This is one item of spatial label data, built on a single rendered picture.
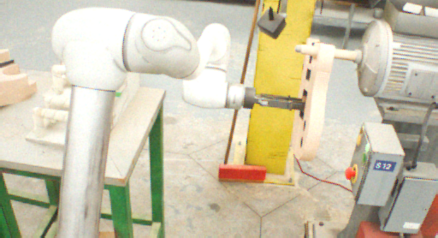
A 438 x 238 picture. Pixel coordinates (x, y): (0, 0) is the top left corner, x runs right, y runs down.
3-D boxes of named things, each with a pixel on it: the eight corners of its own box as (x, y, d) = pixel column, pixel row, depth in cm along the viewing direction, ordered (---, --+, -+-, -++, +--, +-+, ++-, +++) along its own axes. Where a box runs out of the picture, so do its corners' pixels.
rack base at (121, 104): (128, 105, 159) (127, 84, 154) (114, 128, 145) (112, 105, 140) (63, 97, 161) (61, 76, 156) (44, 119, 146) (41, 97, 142)
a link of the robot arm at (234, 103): (224, 110, 141) (242, 112, 141) (227, 83, 139) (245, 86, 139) (226, 105, 150) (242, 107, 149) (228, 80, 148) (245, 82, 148)
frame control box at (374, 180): (405, 181, 141) (429, 120, 128) (422, 224, 123) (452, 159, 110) (340, 175, 143) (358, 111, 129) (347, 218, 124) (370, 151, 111)
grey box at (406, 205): (411, 217, 155) (462, 95, 126) (418, 236, 146) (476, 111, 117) (375, 213, 155) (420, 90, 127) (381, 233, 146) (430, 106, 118)
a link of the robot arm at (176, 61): (206, 33, 98) (151, 26, 99) (192, 5, 80) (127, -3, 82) (195, 88, 96) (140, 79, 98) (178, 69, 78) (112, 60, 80)
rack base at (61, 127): (114, 127, 145) (114, 125, 145) (98, 152, 132) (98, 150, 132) (44, 118, 147) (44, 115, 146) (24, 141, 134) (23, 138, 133)
